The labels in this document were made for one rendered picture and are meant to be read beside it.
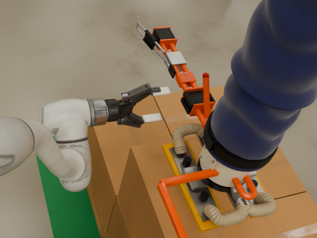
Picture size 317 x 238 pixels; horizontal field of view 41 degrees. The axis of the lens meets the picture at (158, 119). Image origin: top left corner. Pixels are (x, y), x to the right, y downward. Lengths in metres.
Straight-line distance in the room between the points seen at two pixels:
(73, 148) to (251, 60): 0.61
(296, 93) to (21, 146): 0.63
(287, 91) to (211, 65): 2.65
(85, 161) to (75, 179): 0.06
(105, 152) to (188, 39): 1.95
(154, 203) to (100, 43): 2.22
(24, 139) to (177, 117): 1.62
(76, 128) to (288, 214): 1.29
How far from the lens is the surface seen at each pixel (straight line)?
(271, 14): 0.98
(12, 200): 2.64
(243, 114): 1.14
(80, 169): 1.33
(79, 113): 1.34
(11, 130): 0.83
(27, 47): 3.50
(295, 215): 2.29
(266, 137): 1.19
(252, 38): 1.03
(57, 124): 1.34
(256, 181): 1.50
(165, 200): 1.24
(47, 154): 1.12
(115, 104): 1.39
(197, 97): 1.52
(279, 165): 2.43
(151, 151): 1.70
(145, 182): 1.62
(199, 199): 1.41
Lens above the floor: 2.28
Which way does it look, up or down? 47 degrees down
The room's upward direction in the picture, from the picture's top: 18 degrees clockwise
